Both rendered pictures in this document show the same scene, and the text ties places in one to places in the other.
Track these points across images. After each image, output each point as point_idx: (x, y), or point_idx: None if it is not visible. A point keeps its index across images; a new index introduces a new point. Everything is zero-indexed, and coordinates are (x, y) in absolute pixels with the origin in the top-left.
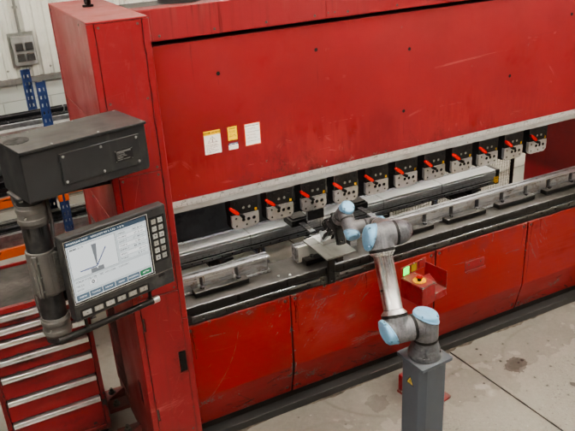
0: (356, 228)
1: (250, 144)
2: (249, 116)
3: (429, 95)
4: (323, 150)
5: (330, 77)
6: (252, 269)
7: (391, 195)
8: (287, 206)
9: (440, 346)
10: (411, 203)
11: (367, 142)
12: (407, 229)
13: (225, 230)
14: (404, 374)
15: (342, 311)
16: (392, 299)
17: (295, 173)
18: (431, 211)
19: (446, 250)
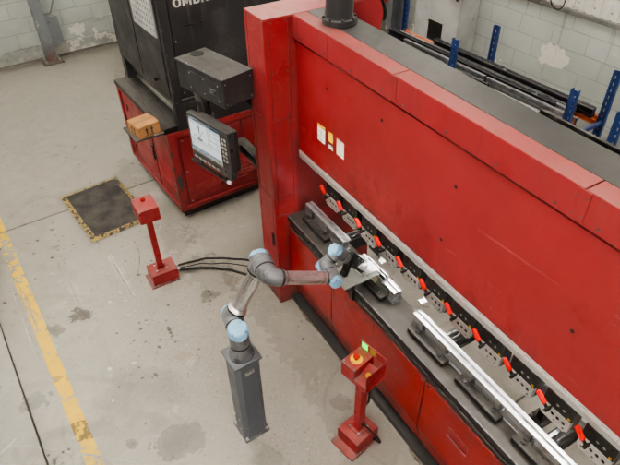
0: (320, 265)
1: (338, 154)
2: (339, 135)
3: (468, 251)
4: (377, 206)
5: (388, 152)
6: (335, 240)
7: None
8: (352, 220)
9: (240, 359)
10: None
11: (408, 233)
12: (260, 274)
13: None
14: None
15: (358, 327)
16: (234, 298)
17: (360, 203)
18: (453, 355)
19: (434, 392)
